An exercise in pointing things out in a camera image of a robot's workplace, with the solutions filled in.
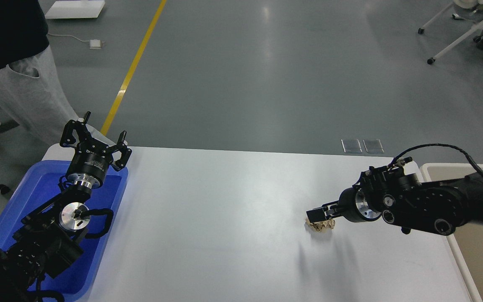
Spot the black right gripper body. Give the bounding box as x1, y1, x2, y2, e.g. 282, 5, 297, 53
339, 166, 420, 222

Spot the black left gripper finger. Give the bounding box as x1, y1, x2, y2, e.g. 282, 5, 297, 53
60, 112, 92, 149
109, 131, 132, 172

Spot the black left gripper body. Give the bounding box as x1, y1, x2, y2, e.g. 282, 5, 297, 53
65, 143, 112, 189

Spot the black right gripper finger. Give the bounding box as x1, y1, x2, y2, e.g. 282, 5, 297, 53
306, 209, 343, 222
311, 202, 340, 213

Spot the brown paper ball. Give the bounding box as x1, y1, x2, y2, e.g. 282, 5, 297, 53
305, 218, 336, 233

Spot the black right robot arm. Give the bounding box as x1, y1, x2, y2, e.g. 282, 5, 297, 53
306, 143, 483, 236

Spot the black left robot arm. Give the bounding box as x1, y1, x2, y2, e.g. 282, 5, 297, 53
0, 112, 132, 302

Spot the blue plastic bin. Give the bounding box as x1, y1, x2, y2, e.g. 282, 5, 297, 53
0, 160, 128, 302

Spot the right metal floor plate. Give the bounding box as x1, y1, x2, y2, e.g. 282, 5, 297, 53
363, 139, 385, 154

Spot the metal floor plate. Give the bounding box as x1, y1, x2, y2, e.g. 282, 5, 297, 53
341, 139, 363, 154
363, 139, 385, 154

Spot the left metal floor plate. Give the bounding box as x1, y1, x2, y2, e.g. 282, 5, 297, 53
341, 139, 363, 154

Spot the person in grey trousers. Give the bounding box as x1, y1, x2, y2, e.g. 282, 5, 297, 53
0, 0, 116, 146

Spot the white flat board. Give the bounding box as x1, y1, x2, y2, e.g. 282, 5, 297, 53
45, 0, 105, 19

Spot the white rolling chair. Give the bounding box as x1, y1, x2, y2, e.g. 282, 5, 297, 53
418, 0, 483, 65

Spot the white power adapter with cable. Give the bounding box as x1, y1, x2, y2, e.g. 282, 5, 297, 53
48, 33, 105, 49

